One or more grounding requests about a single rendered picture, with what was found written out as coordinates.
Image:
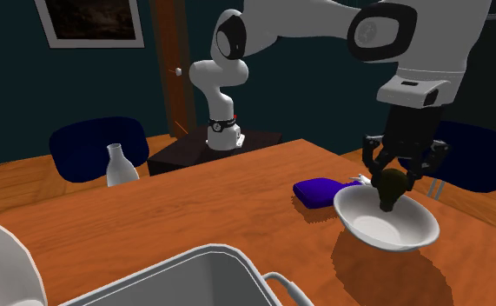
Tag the white bowl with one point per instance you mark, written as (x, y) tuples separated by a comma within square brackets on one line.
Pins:
[(383, 231)]

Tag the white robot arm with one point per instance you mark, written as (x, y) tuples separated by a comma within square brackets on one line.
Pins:
[(224, 91)]

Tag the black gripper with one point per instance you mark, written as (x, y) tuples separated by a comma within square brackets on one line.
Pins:
[(410, 129)]

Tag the small white object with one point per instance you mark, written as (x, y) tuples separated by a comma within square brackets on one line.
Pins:
[(361, 179)]

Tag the brown wooden door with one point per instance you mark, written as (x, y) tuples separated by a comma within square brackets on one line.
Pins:
[(171, 42)]

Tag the purple flat box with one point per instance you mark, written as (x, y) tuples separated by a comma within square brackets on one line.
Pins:
[(317, 191)]

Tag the dark robot stand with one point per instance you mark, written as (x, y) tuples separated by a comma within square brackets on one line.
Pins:
[(179, 154)]

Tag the dark blue chair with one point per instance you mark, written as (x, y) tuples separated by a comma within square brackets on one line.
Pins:
[(82, 146), (476, 161)]

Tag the large white round object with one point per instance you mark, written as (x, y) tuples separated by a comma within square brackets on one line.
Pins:
[(2, 271)]

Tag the white-framed dark wall picture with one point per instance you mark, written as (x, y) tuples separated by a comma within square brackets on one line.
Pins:
[(91, 19)]

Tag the dark olive pear-shaped object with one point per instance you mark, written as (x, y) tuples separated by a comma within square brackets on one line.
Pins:
[(392, 186)]

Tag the white vase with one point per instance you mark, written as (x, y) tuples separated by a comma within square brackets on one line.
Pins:
[(119, 171)]

